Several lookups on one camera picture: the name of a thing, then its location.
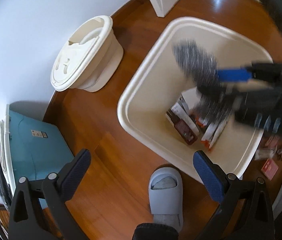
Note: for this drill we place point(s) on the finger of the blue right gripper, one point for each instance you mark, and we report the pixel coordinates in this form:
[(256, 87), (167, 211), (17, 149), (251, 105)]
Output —
[(234, 75)]

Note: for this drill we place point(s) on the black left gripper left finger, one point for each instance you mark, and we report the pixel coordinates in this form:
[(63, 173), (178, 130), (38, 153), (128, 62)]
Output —
[(27, 220)]

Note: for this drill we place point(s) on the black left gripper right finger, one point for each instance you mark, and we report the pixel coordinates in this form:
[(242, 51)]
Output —
[(256, 217)]

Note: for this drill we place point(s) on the red cigarette pack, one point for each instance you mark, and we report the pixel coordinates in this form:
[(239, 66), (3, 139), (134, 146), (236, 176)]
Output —
[(269, 169)]

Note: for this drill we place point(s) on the white orange carton in bin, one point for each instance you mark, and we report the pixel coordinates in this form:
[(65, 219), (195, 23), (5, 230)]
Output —
[(212, 132)]

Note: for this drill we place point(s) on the teal storage box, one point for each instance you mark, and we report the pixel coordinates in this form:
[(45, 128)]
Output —
[(33, 149)]

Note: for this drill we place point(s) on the dark red box in bin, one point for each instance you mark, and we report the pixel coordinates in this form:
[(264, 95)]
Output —
[(185, 132)]

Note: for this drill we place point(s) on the grey left slipper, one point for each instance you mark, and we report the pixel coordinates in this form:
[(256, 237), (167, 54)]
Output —
[(166, 197)]

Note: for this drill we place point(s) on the cream oval lidded bucket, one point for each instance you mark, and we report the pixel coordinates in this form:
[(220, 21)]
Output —
[(89, 57)]

